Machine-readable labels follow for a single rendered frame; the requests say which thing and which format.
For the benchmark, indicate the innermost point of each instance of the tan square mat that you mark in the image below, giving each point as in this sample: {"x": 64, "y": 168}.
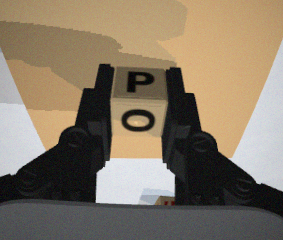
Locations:
{"x": 225, "y": 49}

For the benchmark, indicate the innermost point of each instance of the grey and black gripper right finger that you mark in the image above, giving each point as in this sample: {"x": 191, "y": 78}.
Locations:
{"x": 209, "y": 175}

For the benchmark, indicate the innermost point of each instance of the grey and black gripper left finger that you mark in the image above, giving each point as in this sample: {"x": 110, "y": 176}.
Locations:
{"x": 64, "y": 170}

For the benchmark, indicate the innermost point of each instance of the wooden letter block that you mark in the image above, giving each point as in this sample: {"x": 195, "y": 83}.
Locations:
{"x": 165, "y": 200}
{"x": 139, "y": 102}

